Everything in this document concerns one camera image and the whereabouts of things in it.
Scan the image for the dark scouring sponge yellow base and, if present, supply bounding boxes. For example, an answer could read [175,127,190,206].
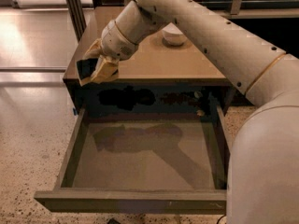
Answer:
[76,58,98,86]

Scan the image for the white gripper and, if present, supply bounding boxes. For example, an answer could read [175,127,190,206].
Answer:
[83,20,138,84]

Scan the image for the brown cabinet with counter top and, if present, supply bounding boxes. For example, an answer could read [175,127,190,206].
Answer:
[63,7,248,113]

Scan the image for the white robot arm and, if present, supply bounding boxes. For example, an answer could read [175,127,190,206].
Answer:
[85,0,299,224]

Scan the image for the open grey top drawer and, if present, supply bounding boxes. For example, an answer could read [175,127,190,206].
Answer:
[35,105,231,215]

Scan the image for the white ceramic bowl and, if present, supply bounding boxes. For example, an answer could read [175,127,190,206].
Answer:
[162,23,187,46]

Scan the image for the dark vertical metal post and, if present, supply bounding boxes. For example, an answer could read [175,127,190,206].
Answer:
[65,0,86,41]

